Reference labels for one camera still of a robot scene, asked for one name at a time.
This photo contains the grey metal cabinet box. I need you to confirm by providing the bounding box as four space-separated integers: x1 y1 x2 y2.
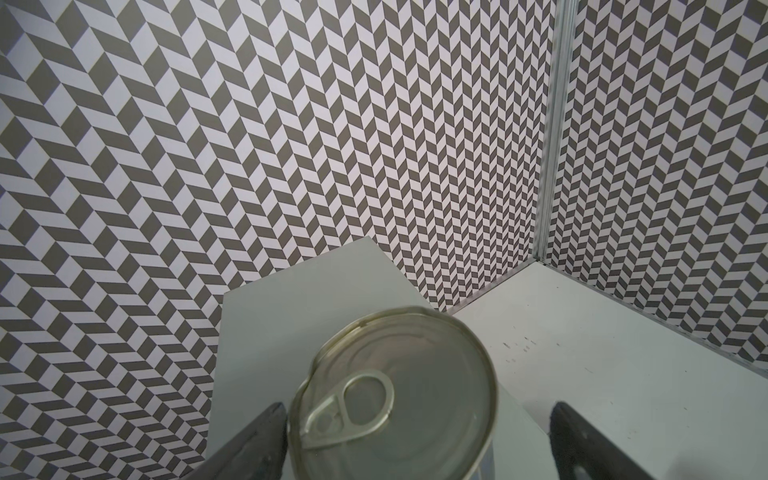
206 239 556 479

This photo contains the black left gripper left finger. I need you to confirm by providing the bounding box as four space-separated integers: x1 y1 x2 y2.
184 402 288 480

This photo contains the tomato can dark label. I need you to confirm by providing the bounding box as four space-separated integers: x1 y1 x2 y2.
287 306 499 479

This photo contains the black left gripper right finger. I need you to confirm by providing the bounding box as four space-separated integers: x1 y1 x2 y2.
549 401 652 480

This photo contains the right aluminium corner post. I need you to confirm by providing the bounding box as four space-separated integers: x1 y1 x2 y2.
532 0 579 263

